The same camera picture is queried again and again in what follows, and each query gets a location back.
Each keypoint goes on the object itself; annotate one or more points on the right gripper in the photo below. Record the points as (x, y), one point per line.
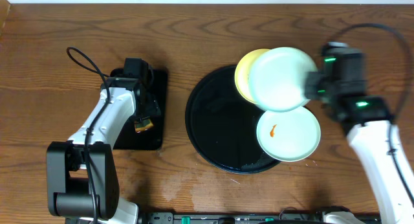
(310, 89)

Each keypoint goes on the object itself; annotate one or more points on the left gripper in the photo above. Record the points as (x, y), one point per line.
(147, 109)

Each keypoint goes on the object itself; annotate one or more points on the round black tray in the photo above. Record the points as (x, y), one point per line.
(221, 125)

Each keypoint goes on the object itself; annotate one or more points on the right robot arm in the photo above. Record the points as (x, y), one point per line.
(368, 126)

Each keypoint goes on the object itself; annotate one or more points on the green and orange sponge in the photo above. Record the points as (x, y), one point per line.
(143, 125)

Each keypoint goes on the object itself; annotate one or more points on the black rectangular tray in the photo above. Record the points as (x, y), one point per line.
(151, 139)

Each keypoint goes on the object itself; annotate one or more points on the yellow plate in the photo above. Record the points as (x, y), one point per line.
(242, 71)

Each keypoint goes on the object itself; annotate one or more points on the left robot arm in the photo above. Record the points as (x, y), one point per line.
(82, 183)

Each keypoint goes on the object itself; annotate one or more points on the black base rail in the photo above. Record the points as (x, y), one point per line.
(170, 218)

